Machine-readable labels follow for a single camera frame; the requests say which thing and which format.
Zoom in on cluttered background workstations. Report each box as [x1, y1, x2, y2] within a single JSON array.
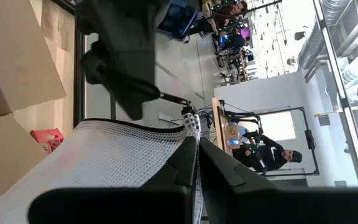
[[213, 18, 257, 86]]

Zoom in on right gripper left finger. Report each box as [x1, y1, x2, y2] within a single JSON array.
[[28, 136, 198, 224]]

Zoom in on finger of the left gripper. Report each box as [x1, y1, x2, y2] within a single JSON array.
[[81, 42, 163, 121]]

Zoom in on brown taped cardboard box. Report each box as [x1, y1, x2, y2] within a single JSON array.
[[0, 0, 67, 208]]

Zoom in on long ceiling light bar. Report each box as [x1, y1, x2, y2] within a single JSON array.
[[312, 0, 358, 188]]

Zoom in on clear plastic zip pouch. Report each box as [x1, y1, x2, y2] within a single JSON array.
[[0, 93, 204, 224]]

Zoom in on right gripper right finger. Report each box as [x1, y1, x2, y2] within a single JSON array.
[[199, 136, 358, 224]]

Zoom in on dark background robot station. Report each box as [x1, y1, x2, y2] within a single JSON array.
[[211, 97, 270, 174]]

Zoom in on silver ribbed air duct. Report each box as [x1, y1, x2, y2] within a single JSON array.
[[296, 0, 352, 71]]

